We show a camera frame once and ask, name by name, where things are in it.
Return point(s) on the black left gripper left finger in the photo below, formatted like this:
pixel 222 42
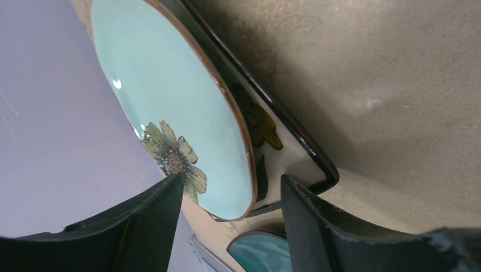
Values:
pixel 135 235

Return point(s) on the aluminium frame rail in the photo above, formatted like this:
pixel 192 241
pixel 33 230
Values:
pixel 207 258

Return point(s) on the square white floral plate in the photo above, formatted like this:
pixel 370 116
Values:
pixel 281 144

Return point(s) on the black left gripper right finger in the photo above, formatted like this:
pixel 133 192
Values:
pixel 323 237

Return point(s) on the teal square plate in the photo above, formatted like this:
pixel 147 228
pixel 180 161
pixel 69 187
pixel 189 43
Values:
pixel 261 251

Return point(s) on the light blue flower plate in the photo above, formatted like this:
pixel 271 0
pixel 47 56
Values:
pixel 177 104

